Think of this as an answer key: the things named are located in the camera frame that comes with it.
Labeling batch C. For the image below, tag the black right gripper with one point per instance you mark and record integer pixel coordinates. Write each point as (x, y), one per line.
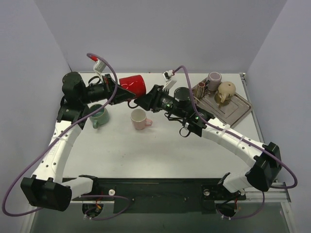
(154, 97)

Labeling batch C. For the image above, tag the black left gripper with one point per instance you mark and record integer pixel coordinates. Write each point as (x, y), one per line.
(112, 90)

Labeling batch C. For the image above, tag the red mug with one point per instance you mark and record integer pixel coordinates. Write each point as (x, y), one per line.
(134, 84)

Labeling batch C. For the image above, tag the pink ceramic mug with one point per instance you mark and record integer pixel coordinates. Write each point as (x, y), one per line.
(139, 119)

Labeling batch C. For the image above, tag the green ceramic mug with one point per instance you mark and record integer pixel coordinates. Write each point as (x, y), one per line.
(100, 118)

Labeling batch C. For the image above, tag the beige round mug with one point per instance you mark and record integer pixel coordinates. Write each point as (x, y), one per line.
(226, 91)

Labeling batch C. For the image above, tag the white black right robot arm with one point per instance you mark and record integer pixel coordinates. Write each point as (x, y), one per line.
(263, 161)

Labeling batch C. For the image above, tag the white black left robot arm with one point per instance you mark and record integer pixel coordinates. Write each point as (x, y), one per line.
(45, 188)

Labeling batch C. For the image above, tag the purple mug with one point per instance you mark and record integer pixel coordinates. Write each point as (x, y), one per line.
(214, 80)

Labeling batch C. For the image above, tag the brown patterned cup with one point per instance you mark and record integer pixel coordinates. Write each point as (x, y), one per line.
(200, 90)

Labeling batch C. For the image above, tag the metal serving tray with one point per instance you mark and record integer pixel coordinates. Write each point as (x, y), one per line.
(230, 112)

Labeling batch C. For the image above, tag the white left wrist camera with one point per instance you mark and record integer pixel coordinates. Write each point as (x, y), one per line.
(99, 67)

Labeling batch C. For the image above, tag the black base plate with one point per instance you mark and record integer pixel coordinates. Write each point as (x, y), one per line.
(162, 196)

